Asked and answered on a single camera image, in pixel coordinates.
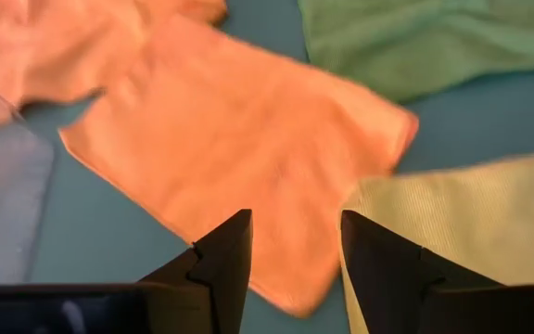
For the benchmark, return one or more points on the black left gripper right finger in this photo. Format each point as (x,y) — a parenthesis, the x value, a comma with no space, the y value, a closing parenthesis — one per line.
(378,269)

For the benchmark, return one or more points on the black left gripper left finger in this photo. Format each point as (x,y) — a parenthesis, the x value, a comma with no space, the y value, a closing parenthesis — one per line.
(230,260)

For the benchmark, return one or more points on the orange microfiber towel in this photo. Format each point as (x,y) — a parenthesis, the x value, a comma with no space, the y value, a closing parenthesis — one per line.
(230,153)
(63,42)

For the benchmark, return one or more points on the yellow microfiber towel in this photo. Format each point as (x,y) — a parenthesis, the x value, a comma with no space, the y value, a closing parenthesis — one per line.
(480,222)

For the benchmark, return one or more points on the green microfiber towel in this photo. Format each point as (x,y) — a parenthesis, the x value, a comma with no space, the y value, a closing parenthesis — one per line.
(434,42)

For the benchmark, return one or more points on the clear plastic bin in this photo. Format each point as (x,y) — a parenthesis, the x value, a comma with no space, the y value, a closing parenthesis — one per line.
(3,195)

